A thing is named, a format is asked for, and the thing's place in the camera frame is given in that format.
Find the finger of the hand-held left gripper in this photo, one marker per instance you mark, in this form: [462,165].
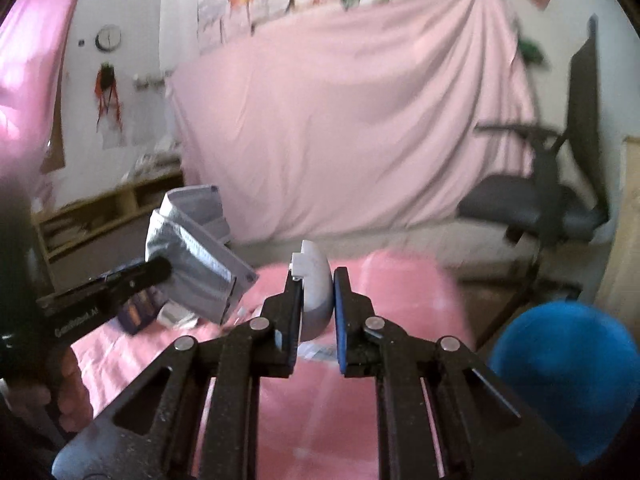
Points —
[125,282]

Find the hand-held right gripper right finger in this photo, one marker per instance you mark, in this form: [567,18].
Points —
[341,320]

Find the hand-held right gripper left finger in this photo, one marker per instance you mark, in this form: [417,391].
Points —
[296,310]

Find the white plastic bottle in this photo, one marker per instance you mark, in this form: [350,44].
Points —
[316,290]

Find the dark blue cardboard box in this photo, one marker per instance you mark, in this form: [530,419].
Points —
[137,317]

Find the white printed tube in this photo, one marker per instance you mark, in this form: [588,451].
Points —
[317,353]

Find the grey soft packet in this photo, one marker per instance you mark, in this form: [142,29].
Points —
[200,255]

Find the person's left hand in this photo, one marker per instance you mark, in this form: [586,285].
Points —
[70,390]

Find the pink checked tablecloth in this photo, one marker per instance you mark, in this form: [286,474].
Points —
[400,300]

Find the wooden shelf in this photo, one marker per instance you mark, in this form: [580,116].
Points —
[95,205]

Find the stack of papers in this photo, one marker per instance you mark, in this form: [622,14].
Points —
[155,162]

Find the pink hanging sheet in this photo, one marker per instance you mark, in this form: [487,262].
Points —
[350,125]

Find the red hanging ornament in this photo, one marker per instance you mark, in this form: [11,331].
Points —
[106,82]

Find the pink curtain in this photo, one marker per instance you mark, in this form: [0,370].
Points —
[27,85]

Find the black office chair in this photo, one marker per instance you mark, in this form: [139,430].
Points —
[530,205]

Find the blue round object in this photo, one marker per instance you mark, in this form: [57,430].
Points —
[560,375]

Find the light wooden desk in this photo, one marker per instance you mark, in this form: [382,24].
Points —
[622,230]

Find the round wall clock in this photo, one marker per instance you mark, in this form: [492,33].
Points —
[108,38]

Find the green wall decoration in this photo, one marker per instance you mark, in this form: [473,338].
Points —
[531,50]

